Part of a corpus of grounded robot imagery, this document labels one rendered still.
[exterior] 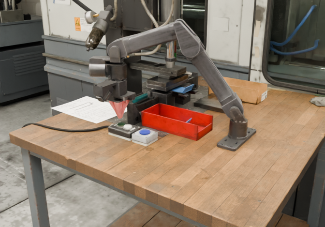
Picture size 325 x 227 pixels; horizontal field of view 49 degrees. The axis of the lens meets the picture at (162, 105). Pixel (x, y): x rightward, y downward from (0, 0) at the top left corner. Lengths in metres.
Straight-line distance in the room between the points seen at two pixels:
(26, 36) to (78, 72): 1.67
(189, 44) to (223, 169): 0.41
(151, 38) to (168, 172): 0.44
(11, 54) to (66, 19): 1.56
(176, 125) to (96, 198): 1.41
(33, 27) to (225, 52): 2.99
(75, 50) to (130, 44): 1.84
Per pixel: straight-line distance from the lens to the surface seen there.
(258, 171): 1.12
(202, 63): 1.19
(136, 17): 1.55
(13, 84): 4.58
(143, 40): 1.20
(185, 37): 1.16
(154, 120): 1.35
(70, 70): 3.11
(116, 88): 1.24
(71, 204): 2.58
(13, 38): 4.52
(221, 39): 2.12
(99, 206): 2.52
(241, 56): 2.07
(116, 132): 1.31
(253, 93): 1.66
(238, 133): 1.27
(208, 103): 1.59
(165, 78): 1.53
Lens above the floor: 1.45
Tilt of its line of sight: 20 degrees down
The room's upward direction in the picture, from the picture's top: straight up
